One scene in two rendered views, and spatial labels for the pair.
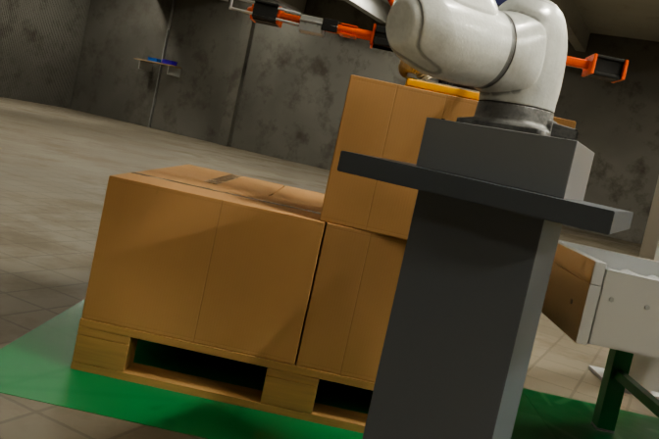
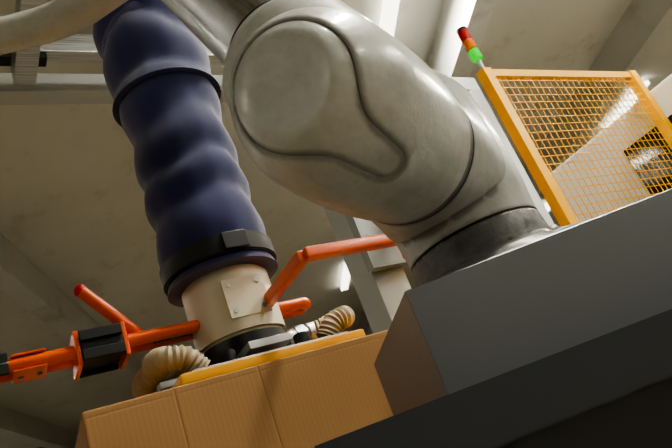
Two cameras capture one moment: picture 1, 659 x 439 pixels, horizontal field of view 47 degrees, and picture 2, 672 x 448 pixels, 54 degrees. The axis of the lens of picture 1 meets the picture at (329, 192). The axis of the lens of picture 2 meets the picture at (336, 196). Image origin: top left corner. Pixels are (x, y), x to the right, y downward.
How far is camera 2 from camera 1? 108 cm
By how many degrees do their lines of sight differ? 45
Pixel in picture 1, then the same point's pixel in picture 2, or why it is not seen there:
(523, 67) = (486, 141)
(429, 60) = (385, 136)
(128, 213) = not seen: outside the picture
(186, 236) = not seen: outside the picture
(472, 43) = (434, 86)
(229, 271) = not seen: outside the picture
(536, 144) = (634, 224)
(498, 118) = (498, 246)
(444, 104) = (261, 381)
